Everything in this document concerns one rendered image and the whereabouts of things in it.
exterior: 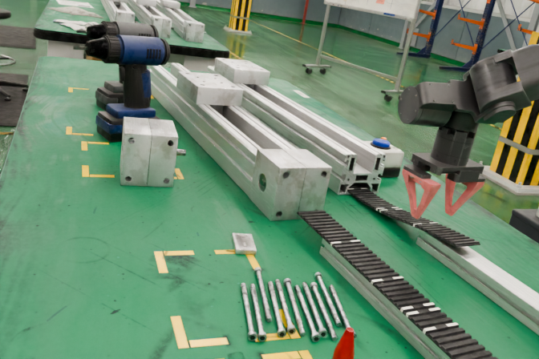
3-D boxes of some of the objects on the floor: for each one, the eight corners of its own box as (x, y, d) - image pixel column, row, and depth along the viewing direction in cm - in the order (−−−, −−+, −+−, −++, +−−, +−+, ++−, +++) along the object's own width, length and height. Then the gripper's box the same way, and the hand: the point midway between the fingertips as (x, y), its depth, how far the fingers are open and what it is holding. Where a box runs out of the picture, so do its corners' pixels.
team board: (300, 72, 733) (327, -80, 672) (325, 73, 765) (354, -72, 704) (384, 102, 627) (426, -75, 566) (410, 101, 659) (452, -67, 597)
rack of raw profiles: (395, 54, 1209) (419, -49, 1139) (427, 58, 1241) (453, -42, 1171) (496, 88, 918) (536, -47, 849) (535, 92, 950) (577, -37, 881)
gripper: (446, 132, 77) (419, 228, 82) (501, 134, 83) (473, 222, 88) (414, 118, 83) (390, 209, 88) (468, 120, 89) (443, 204, 94)
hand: (433, 211), depth 88 cm, fingers open, 8 cm apart
